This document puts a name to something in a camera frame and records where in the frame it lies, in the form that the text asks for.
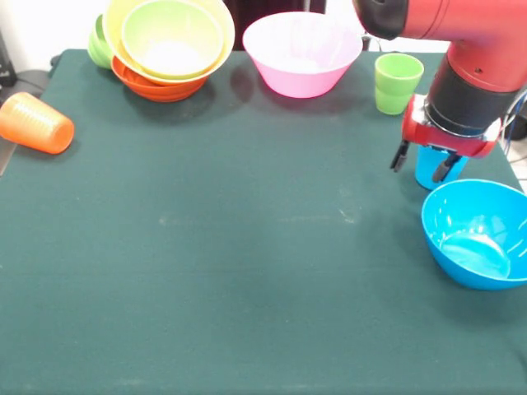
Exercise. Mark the large orange bowl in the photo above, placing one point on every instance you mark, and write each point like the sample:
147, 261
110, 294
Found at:
113, 33

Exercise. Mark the small green bowl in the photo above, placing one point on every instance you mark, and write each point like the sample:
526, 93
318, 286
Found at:
96, 49

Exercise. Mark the dark green tablecloth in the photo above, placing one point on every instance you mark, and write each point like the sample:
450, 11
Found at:
206, 288

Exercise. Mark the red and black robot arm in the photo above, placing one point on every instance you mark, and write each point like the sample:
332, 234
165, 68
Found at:
469, 98

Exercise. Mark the large pink bowl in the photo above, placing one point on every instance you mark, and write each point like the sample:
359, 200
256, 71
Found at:
302, 80

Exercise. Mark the red-orange cup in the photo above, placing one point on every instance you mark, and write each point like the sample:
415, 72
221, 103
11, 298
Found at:
35, 123

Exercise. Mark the green cup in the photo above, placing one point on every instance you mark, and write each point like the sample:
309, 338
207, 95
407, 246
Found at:
395, 94

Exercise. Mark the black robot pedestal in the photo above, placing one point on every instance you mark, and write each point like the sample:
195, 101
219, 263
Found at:
267, 12

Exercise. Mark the black power plug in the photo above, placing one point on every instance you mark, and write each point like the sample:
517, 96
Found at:
366, 44

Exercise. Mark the red-orange bowl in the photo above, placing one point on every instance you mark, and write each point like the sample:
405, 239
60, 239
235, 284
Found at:
160, 92

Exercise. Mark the large green bowl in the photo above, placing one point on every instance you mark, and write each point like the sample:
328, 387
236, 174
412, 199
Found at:
173, 37

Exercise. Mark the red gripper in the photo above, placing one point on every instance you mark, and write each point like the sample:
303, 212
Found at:
449, 142

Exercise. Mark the light blue bowl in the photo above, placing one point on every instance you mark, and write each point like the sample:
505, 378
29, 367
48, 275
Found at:
473, 230

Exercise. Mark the light blue cup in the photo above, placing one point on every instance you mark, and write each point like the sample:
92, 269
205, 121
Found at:
426, 170

